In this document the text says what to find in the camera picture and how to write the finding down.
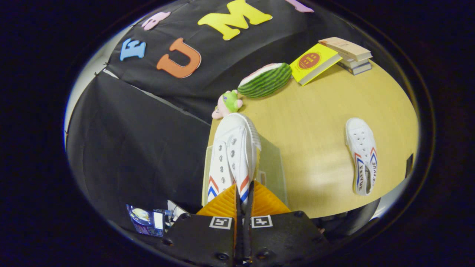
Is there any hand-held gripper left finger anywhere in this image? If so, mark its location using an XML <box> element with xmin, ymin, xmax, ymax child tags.
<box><xmin>162</xmin><ymin>183</ymin><xmax>244</xmax><ymax>267</ymax></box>

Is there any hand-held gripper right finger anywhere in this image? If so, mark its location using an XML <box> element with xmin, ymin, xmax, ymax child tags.
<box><xmin>243</xmin><ymin>180</ymin><xmax>331</xmax><ymax>267</ymax></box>

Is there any cream fabric storage box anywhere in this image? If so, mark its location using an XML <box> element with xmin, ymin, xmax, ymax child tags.
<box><xmin>202</xmin><ymin>135</ymin><xmax>288</xmax><ymax>206</ymax></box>

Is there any white canvas shoe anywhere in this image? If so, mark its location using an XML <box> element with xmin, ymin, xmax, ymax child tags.
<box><xmin>207</xmin><ymin>112</ymin><xmax>262</xmax><ymax>204</ymax></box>
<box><xmin>345</xmin><ymin>118</ymin><xmax>378</xmax><ymax>196</ymax></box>

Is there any blue printed box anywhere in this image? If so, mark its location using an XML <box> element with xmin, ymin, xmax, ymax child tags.
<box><xmin>126</xmin><ymin>204</ymin><xmax>166</xmax><ymax>237</ymax></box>

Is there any black backdrop cloth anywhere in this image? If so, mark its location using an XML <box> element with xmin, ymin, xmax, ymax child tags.
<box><xmin>66</xmin><ymin>0</ymin><xmax>371</xmax><ymax>230</ymax></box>

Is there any pink and green plush toy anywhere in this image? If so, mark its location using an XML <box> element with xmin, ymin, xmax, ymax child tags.
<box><xmin>212</xmin><ymin>89</ymin><xmax>243</xmax><ymax>119</ymax></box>

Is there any watermelon slice plush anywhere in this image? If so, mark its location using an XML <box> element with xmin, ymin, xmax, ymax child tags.
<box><xmin>237</xmin><ymin>62</ymin><xmax>293</xmax><ymax>99</ymax></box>

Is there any yellow book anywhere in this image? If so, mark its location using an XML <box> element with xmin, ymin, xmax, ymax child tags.
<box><xmin>289</xmin><ymin>43</ymin><xmax>343</xmax><ymax>86</ymax></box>

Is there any grey-blue book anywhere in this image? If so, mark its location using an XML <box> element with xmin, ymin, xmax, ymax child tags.
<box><xmin>338</xmin><ymin>61</ymin><xmax>372</xmax><ymax>75</ymax></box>

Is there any white book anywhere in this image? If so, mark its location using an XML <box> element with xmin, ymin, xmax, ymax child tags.
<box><xmin>340</xmin><ymin>56</ymin><xmax>371</xmax><ymax>69</ymax></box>

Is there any beige book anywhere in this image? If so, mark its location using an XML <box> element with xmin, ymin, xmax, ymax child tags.
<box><xmin>318</xmin><ymin>37</ymin><xmax>373</xmax><ymax>62</ymax></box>

